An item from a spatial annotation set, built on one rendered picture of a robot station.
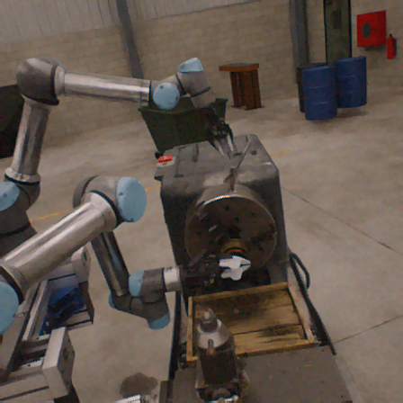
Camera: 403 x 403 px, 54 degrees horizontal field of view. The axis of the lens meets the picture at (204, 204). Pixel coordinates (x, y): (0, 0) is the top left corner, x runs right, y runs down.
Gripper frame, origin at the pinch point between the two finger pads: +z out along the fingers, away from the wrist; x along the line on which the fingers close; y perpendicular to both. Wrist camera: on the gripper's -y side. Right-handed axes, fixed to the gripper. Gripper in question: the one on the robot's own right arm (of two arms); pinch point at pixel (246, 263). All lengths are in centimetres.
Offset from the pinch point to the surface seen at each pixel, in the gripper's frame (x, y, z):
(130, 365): -108, -82, -74
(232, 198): 15.0, -16.3, -0.5
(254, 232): 3.0, -13.1, 4.7
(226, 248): 3.6, -4.2, -5.2
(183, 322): -54, -45, -31
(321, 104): -79, -621, 201
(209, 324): 9.2, 36.8, -11.0
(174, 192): 14.4, -32.4, -20.9
